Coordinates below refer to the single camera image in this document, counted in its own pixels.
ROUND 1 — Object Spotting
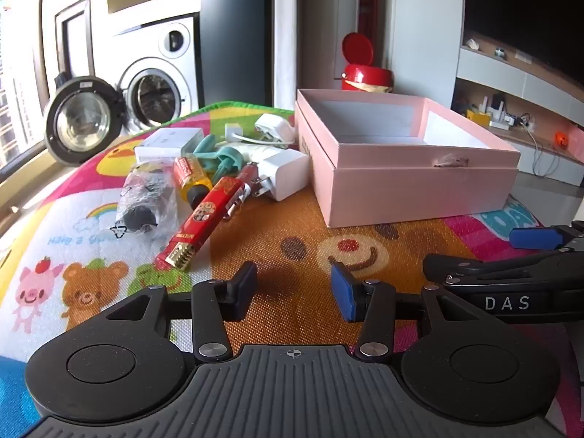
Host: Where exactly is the black television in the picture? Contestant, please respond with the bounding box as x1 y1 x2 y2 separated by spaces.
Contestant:
463 0 584 87

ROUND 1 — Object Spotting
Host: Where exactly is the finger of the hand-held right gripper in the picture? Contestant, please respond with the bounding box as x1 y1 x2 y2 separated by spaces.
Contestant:
422 248 584 289
508 221 584 253

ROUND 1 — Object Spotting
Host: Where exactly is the red lidded bin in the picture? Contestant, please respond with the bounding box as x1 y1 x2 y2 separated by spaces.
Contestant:
335 32 396 95

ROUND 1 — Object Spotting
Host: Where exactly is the window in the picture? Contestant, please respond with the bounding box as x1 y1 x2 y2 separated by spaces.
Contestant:
0 0 49 167

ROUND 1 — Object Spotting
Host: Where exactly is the small white carton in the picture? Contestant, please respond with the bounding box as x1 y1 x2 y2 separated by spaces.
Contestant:
136 128 204 161

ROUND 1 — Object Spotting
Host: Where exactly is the clear bag of black parts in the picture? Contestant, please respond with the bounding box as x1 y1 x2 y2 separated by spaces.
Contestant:
111 161 180 243

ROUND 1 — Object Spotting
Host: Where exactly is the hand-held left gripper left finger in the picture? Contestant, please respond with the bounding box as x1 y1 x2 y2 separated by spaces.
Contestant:
106 261 259 365

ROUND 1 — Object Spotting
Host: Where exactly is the white power adapter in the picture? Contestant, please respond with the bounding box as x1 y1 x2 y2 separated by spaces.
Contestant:
247 148 312 202

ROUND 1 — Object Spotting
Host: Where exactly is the pink cardboard box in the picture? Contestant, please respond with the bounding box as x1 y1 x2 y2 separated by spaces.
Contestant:
294 89 522 229

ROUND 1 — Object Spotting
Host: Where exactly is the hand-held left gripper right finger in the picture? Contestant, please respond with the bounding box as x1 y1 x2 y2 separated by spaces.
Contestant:
331 262 484 361

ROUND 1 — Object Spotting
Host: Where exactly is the teal plastic tool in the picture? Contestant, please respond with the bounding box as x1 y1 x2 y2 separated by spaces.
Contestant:
192 134 250 180

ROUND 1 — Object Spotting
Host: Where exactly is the white power strip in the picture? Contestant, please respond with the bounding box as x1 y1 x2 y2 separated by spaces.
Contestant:
490 116 531 131

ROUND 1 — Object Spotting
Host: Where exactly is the white three-pin plug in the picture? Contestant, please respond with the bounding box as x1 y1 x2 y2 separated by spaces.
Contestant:
254 114 297 147

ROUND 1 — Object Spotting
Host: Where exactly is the slim red lighter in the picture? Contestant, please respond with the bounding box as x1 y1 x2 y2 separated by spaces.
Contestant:
227 164 259 220

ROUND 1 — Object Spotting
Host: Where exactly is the yellow red small bottle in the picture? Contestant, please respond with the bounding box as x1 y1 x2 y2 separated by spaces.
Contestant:
172 155 214 211

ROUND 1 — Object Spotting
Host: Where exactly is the colourful cartoon play mat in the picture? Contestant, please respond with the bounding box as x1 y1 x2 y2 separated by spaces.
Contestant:
0 100 584 438

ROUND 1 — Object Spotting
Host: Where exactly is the white hanging cable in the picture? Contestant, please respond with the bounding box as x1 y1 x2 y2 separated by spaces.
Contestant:
524 123 558 177

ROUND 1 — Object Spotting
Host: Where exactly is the silver washing machine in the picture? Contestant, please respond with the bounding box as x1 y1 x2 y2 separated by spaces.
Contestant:
43 15 202 166

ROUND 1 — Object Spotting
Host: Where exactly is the white wooden tv cabinet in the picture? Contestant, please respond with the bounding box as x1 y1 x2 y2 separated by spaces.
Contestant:
451 36 584 189

